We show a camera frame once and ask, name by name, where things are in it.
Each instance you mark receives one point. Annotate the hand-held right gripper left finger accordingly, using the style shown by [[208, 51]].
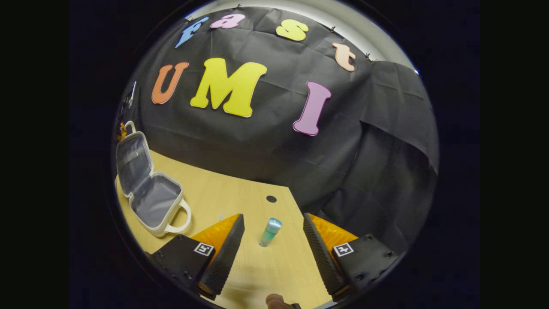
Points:
[[225, 262]]

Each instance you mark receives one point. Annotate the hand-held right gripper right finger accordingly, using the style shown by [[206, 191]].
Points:
[[321, 262]]

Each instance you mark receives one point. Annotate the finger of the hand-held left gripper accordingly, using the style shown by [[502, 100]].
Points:
[[122, 131]]

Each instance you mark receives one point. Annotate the blue skincare bottle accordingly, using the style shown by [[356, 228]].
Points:
[[269, 234]]

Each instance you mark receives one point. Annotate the white suitcase with grey lining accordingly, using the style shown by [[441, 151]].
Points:
[[158, 201]]

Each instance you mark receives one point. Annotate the silver metal rod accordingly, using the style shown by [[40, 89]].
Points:
[[132, 94]]

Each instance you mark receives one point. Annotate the black backdrop cloth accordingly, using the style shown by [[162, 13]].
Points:
[[257, 146]]

